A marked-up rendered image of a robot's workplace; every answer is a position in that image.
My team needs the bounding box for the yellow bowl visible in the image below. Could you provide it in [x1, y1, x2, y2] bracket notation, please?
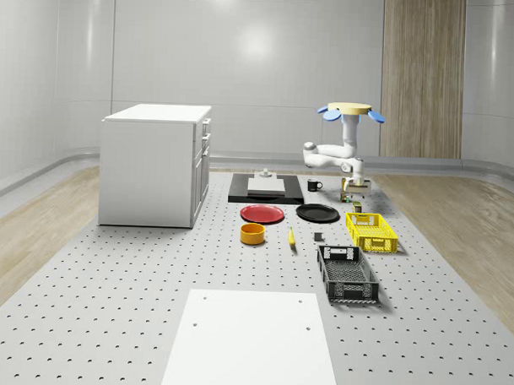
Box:
[239, 222, 267, 247]

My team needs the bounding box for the black stove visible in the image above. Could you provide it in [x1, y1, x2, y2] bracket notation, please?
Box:
[227, 167, 306, 206]

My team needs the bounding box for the dark grey basket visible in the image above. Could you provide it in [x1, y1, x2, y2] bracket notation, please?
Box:
[315, 244, 382, 306]

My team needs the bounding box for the black plate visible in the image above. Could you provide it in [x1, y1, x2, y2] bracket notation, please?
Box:
[295, 203, 342, 225]

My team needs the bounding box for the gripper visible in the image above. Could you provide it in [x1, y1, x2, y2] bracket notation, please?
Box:
[341, 176, 373, 193]

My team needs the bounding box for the white cabinet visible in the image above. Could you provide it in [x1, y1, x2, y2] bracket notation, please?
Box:
[97, 102, 214, 230]

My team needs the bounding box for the yellow basket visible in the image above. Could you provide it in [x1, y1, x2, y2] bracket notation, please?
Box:
[344, 212, 401, 255]

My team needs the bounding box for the white board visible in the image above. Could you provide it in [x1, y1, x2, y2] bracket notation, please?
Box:
[159, 287, 344, 385]

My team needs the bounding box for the red plate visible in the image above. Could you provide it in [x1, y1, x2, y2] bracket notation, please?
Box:
[239, 203, 286, 225]

